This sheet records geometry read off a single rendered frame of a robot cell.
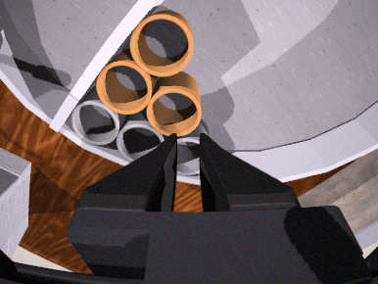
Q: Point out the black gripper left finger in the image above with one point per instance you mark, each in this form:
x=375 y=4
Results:
x=140 y=184

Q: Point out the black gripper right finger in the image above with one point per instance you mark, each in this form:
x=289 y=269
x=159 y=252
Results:
x=237 y=185

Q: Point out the grey metal bushing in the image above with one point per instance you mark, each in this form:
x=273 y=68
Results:
x=133 y=145
x=188 y=162
x=91 y=126

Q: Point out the white round turntable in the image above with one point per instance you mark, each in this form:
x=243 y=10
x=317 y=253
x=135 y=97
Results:
x=288 y=86

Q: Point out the bronze bushing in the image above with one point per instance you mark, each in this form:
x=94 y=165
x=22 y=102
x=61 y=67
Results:
x=167 y=121
x=147 y=60
x=117 y=97

